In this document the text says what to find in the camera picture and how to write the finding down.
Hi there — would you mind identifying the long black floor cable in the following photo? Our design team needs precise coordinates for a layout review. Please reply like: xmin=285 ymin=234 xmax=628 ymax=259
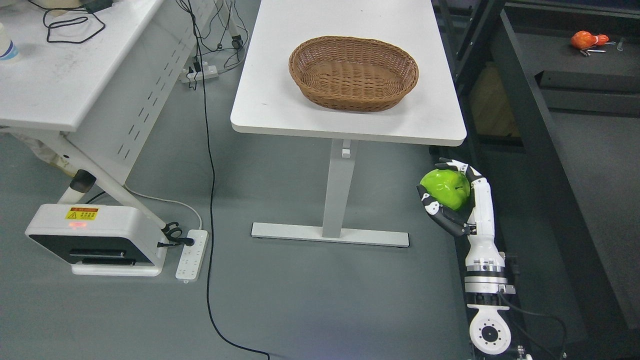
xmin=180 ymin=0 xmax=271 ymax=360

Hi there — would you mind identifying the brown wicker basket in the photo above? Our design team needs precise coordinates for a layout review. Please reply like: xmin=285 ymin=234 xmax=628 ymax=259
xmin=288 ymin=36 xmax=419 ymax=112

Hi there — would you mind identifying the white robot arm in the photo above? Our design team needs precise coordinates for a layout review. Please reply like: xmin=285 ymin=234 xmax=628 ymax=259
xmin=417 ymin=157 xmax=532 ymax=360

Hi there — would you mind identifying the orange toy on shelf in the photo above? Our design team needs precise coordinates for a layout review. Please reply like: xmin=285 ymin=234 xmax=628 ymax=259
xmin=570 ymin=30 xmax=610 ymax=50

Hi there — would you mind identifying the white floor power strip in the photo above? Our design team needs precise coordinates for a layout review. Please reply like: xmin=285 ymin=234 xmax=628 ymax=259
xmin=174 ymin=229 xmax=210 ymax=284

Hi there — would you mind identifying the white robot base unit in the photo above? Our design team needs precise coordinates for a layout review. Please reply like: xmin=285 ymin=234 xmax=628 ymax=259
xmin=25 ymin=203 xmax=167 ymax=277

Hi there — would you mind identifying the white standing desk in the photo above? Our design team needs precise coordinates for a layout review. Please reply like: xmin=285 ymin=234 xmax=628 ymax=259
xmin=230 ymin=0 xmax=468 ymax=249

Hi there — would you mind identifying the black metal shelf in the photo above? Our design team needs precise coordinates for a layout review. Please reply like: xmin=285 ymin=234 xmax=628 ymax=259
xmin=436 ymin=0 xmax=639 ymax=360

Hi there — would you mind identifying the white left side table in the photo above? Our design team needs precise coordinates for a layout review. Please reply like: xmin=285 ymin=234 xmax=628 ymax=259
xmin=0 ymin=0 xmax=215 ymax=228

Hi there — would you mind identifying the green apple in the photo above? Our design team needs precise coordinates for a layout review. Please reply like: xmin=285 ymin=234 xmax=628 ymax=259
xmin=419 ymin=169 xmax=471 ymax=211

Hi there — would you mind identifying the white far power strip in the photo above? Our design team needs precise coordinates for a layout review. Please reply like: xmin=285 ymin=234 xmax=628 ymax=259
xmin=178 ymin=62 xmax=219 ymax=84

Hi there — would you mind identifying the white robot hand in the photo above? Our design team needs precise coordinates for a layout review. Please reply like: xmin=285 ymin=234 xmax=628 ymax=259
xmin=416 ymin=157 xmax=506 ymax=272

